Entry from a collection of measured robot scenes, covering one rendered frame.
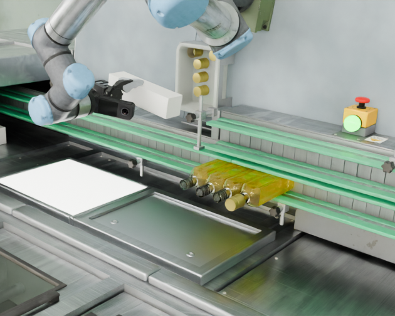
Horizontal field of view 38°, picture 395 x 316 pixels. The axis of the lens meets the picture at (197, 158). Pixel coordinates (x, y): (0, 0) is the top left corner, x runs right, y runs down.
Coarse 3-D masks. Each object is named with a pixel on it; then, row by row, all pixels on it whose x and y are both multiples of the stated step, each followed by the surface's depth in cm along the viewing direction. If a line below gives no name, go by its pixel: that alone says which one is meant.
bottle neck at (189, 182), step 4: (192, 176) 161; (184, 180) 158; (188, 180) 159; (192, 180) 160; (196, 180) 161; (180, 184) 159; (184, 184) 160; (188, 184) 158; (192, 184) 159; (196, 184) 161; (184, 188) 158; (188, 188) 159
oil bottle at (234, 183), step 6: (240, 174) 161; (246, 174) 161; (252, 174) 162; (258, 174) 162; (228, 180) 157; (234, 180) 157; (240, 180) 157; (246, 180) 157; (228, 186) 155; (234, 186) 154; (240, 186) 155; (234, 192) 154
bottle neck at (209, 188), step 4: (208, 184) 157; (212, 184) 158; (200, 188) 155; (204, 188) 155; (208, 188) 156; (212, 188) 157; (196, 192) 156; (200, 192) 157; (204, 192) 155; (208, 192) 156; (212, 192) 158; (200, 196) 155
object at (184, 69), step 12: (180, 48) 188; (204, 48) 181; (180, 60) 189; (192, 60) 194; (216, 60) 179; (180, 72) 191; (192, 72) 195; (216, 72) 180; (180, 84) 192; (192, 84) 196; (204, 84) 193; (216, 84) 181; (192, 96) 198; (204, 96) 194; (216, 96) 182; (192, 108) 191; (204, 108) 190
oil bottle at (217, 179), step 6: (228, 168) 166; (234, 168) 166; (240, 168) 167; (246, 168) 167; (210, 174) 161; (216, 174) 161; (222, 174) 161; (228, 174) 161; (234, 174) 162; (210, 180) 159; (216, 180) 158; (222, 180) 158; (216, 186) 158; (222, 186) 158
